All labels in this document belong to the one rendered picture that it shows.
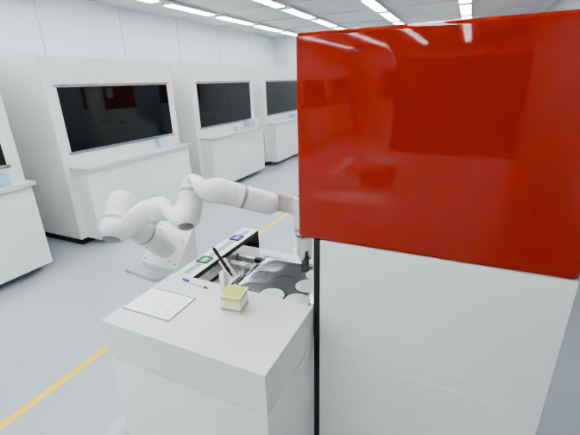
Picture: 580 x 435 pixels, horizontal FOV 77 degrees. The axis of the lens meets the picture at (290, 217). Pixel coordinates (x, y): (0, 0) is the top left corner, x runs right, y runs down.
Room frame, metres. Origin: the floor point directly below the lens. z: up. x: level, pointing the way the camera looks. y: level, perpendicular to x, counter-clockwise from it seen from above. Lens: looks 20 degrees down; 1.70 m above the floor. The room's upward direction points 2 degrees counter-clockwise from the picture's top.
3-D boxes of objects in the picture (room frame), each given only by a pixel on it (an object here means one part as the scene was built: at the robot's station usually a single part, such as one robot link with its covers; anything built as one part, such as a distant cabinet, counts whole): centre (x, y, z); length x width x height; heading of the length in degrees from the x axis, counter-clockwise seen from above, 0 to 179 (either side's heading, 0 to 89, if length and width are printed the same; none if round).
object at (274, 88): (8.71, 0.35, 1.00); 1.80 x 1.08 x 2.00; 155
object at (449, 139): (1.30, -0.54, 1.52); 0.81 x 0.75 x 0.60; 155
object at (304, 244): (1.38, -0.06, 1.06); 0.10 x 0.07 x 0.11; 8
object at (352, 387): (1.29, -0.56, 0.41); 0.82 x 0.70 x 0.82; 155
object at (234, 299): (1.08, 0.20, 1.00); 0.07 x 0.07 x 0.07; 73
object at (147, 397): (1.33, 0.16, 0.41); 0.96 x 0.64 x 0.82; 155
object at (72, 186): (4.73, 2.24, 1.00); 1.80 x 1.08 x 2.00; 155
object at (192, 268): (1.57, 0.33, 0.89); 0.55 x 0.09 x 0.14; 155
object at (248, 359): (1.05, 0.28, 0.89); 0.62 x 0.35 x 0.14; 65
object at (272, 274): (1.36, 0.03, 0.90); 0.34 x 0.34 x 0.01; 65
